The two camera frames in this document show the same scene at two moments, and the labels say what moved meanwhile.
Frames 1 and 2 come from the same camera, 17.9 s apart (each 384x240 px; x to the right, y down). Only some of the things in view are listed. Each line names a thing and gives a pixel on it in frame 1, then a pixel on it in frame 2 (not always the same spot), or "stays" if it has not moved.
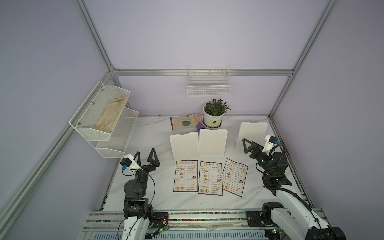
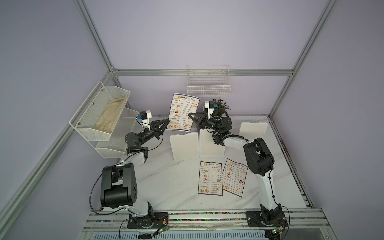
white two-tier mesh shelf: x=104 y=116 stays
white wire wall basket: x=208 y=80 stays
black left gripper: x=153 y=164 → x=156 y=130
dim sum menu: x=186 y=176 → x=182 y=106
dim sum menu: x=234 y=175 stays
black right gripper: x=257 y=150 → x=202 y=123
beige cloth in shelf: x=107 y=121 stays
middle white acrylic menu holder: x=212 y=143 stays
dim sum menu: x=210 y=178 stays
